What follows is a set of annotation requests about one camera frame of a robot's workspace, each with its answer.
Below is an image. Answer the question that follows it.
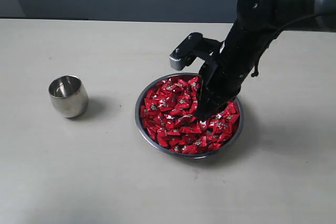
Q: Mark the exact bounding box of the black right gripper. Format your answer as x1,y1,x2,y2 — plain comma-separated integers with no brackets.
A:
194,23,270,119

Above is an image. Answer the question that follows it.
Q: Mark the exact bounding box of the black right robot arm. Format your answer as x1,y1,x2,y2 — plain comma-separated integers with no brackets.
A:
195,0,335,120

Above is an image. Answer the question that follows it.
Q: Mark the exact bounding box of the pile of red wrapped candies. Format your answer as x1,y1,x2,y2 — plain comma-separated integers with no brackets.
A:
139,76,240,155

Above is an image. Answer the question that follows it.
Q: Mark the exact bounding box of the round steel plate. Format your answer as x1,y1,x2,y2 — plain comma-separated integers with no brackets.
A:
134,72,245,159

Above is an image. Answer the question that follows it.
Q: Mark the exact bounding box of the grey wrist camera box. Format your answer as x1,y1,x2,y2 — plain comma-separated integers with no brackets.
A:
169,33,203,71

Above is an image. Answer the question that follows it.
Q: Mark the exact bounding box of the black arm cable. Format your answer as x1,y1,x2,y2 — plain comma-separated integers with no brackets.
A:
250,11,336,78

